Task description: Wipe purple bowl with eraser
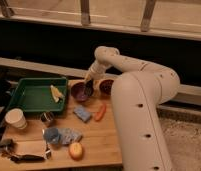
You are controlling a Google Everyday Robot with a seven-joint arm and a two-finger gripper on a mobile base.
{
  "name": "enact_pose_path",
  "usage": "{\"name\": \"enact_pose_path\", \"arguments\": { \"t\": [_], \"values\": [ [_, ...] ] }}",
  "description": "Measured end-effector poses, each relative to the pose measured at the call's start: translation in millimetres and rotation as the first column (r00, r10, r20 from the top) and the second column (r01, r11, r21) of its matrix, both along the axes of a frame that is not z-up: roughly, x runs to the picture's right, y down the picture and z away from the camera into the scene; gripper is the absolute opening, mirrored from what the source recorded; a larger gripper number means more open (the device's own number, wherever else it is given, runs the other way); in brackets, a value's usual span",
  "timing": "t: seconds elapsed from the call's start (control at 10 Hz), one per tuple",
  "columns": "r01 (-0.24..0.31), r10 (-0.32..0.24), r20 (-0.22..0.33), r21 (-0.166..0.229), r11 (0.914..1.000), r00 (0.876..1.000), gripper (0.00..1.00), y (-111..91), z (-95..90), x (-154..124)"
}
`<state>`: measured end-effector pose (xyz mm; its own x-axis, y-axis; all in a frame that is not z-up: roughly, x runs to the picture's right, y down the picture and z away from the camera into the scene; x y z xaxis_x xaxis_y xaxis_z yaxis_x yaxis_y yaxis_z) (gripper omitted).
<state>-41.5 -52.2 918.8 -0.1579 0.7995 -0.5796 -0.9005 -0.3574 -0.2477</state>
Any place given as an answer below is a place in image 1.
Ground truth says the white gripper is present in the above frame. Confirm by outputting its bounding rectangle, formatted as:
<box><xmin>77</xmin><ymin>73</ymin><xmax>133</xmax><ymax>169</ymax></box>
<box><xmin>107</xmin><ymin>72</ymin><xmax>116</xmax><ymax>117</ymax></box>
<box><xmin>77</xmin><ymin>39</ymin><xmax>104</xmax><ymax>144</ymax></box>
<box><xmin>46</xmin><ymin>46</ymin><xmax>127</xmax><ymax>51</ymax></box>
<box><xmin>86</xmin><ymin>61</ymin><xmax>107</xmax><ymax>96</ymax></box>

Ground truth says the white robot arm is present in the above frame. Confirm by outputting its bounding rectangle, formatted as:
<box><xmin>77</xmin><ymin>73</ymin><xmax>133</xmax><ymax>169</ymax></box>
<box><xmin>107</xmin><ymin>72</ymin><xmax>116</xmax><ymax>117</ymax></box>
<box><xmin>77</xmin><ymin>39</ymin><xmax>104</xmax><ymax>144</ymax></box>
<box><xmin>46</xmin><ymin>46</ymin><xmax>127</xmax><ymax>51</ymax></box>
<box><xmin>86</xmin><ymin>46</ymin><xmax>180</xmax><ymax>171</ymax></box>

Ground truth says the purple bowl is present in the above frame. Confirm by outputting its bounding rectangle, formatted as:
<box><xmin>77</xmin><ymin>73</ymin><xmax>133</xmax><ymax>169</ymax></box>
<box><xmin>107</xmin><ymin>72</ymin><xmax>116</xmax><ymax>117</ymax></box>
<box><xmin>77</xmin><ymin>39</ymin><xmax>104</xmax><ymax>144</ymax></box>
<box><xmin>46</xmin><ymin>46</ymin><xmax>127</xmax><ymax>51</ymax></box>
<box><xmin>71</xmin><ymin>82</ymin><xmax>92</xmax><ymax>102</ymax></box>

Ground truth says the brown bowl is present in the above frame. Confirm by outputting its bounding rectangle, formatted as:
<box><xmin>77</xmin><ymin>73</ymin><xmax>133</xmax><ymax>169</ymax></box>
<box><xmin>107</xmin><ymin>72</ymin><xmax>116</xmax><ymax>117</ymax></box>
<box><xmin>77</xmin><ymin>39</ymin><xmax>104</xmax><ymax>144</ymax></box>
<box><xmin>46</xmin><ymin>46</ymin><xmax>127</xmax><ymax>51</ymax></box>
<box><xmin>99</xmin><ymin>79</ymin><xmax>113</xmax><ymax>95</ymax></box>

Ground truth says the blue sponge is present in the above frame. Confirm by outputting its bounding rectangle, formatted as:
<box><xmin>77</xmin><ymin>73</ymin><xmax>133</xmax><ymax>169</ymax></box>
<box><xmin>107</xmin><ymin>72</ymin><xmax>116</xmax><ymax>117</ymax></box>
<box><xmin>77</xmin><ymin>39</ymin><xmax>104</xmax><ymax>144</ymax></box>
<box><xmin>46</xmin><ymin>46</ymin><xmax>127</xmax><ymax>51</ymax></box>
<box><xmin>73</xmin><ymin>105</ymin><xmax>91</xmax><ymax>122</ymax></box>

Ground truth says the orange carrot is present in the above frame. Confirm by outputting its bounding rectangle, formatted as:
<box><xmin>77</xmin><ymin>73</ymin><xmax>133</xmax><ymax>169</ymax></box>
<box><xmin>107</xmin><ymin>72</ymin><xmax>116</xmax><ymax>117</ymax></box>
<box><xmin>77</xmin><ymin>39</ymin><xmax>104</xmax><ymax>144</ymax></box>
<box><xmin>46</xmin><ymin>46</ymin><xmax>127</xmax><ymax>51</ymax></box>
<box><xmin>94</xmin><ymin>104</ymin><xmax>106</xmax><ymax>121</ymax></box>

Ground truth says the small metal cup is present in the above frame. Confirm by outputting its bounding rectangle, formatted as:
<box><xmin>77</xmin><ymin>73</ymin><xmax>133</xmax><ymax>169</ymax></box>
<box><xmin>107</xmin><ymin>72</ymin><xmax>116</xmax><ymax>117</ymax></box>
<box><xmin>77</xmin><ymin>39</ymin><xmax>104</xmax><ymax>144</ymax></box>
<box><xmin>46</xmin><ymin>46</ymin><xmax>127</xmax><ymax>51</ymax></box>
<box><xmin>40</xmin><ymin>112</ymin><xmax>54</xmax><ymax>126</ymax></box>

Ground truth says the green plastic tray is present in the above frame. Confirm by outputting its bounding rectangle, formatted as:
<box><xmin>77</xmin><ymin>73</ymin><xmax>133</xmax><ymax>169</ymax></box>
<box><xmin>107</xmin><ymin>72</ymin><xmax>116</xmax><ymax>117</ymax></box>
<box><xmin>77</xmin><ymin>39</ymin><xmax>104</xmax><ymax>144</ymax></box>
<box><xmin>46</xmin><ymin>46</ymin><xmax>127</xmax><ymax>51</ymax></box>
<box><xmin>7</xmin><ymin>77</ymin><xmax>68</xmax><ymax>114</ymax></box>

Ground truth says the yellow apple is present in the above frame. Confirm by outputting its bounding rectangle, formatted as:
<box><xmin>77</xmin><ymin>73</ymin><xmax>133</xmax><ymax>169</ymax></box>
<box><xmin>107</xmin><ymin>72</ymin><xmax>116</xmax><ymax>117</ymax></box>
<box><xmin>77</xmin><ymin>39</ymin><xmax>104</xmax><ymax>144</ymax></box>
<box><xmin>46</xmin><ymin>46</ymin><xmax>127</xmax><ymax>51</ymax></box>
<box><xmin>68</xmin><ymin>142</ymin><xmax>83</xmax><ymax>160</ymax></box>

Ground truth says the white paper cup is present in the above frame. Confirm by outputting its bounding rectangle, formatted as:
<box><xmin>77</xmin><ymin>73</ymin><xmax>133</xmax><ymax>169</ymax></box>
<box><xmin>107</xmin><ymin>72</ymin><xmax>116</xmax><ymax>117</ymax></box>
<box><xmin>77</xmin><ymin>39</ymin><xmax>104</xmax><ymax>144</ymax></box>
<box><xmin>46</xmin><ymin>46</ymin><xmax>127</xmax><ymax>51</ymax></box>
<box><xmin>5</xmin><ymin>108</ymin><xmax>27</xmax><ymax>129</ymax></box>

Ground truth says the dark tool on table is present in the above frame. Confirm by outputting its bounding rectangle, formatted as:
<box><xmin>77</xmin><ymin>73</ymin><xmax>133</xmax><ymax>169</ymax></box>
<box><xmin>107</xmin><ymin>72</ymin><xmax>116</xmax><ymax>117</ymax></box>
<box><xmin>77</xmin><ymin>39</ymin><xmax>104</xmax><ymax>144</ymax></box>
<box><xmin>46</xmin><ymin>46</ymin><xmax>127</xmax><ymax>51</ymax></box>
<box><xmin>10</xmin><ymin>154</ymin><xmax>45</xmax><ymax>163</ymax></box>

